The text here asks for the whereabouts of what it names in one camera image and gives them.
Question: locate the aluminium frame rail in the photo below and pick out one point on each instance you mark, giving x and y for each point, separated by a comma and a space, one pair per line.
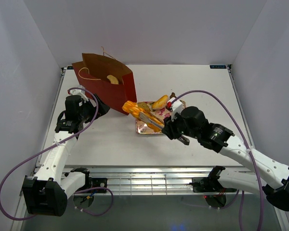
121, 181

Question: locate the red paper bag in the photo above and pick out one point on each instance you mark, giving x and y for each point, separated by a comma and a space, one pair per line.
92, 71

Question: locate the small oval bread roll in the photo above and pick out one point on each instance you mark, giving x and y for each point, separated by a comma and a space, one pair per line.
160, 103

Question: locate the brown chocolate figure bread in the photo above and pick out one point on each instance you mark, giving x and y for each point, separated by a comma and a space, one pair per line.
172, 95

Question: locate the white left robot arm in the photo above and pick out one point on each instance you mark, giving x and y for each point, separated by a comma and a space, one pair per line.
48, 191

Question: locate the toast slice bread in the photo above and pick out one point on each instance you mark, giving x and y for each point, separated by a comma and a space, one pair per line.
144, 106

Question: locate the blue label sticker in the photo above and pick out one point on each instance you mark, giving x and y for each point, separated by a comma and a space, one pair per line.
218, 66

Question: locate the braided twisted bread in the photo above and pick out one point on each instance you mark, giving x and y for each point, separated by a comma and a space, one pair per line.
133, 109

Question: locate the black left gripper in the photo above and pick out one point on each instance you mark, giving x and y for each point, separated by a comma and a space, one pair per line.
103, 108

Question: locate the floral serving tray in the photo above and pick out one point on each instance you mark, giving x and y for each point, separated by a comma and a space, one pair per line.
144, 129

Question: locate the large orange muffin bread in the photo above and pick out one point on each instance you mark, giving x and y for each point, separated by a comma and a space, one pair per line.
113, 79

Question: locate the metal serving tongs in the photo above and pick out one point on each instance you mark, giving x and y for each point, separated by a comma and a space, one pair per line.
151, 120

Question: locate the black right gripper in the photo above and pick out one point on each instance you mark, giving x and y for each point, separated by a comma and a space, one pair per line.
169, 125

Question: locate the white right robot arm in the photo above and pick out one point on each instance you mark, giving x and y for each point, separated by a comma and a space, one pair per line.
271, 177

